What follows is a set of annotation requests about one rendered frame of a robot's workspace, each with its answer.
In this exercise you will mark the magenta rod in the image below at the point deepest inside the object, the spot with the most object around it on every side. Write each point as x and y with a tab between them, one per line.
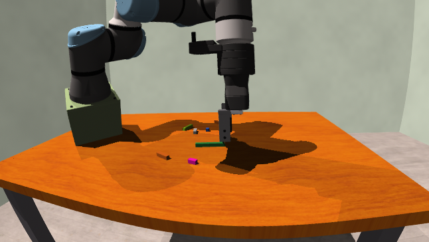
192	161

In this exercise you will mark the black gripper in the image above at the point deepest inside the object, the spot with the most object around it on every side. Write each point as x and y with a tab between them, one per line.
235	61

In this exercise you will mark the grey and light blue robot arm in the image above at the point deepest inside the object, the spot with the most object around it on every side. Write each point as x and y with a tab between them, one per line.
91	46

